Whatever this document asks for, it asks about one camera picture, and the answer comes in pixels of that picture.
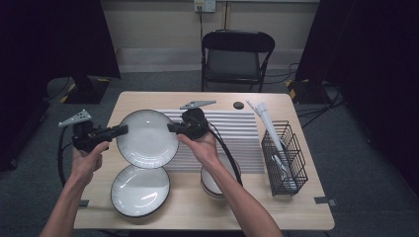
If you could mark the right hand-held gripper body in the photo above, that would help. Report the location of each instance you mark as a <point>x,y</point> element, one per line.
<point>196,125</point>

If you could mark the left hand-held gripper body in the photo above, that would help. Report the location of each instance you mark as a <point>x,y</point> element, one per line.
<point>84,136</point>

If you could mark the white ribbed plate dark rim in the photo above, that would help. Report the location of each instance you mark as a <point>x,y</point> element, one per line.
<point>148,141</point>
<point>140,192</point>

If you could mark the person's right hand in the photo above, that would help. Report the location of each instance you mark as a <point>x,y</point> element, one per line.
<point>202,149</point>

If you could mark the person's left hand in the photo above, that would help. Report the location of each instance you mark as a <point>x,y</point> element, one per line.
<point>85,164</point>

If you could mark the black stand base yellow tape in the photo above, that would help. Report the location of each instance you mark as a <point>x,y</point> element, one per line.
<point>306,96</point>
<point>89,96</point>

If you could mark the striped brown white placemat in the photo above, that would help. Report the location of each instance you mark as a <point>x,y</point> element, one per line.
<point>237,138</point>

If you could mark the round dark table grommet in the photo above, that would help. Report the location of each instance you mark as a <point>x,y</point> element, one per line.
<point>238,105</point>

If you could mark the grey round floor plate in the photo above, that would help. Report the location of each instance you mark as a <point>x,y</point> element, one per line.
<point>54,89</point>

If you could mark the grey floor tape piece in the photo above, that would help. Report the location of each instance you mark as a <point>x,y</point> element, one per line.
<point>324,200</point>
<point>83,203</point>

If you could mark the black folding chair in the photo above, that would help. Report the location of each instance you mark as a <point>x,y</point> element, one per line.
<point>235,62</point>

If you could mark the white ceramic spoon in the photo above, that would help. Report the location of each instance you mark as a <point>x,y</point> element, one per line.
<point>280,166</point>

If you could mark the black curtain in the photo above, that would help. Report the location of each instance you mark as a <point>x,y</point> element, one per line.
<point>49,33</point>
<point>362,49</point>

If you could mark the thin wall conduit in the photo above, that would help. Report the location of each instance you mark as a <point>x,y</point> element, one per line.
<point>226,15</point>

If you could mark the white wall socket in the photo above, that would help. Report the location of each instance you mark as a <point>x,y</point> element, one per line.
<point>205,5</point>

